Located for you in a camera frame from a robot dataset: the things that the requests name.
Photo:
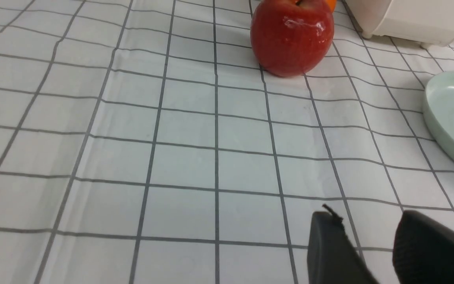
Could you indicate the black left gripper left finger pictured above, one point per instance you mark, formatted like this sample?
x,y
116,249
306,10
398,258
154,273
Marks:
x,y
331,257

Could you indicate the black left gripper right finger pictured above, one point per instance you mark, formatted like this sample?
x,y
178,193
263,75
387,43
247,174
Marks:
x,y
423,250

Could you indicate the red apple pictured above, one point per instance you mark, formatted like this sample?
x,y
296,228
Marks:
x,y
291,37

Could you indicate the cream white toaster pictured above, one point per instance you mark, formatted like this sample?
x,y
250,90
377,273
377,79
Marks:
x,y
428,22

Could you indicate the white checked tablecloth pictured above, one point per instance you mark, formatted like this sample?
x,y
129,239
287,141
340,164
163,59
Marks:
x,y
141,143

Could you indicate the orange persimmon with leaf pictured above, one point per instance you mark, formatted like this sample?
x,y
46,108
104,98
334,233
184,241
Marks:
x,y
331,4

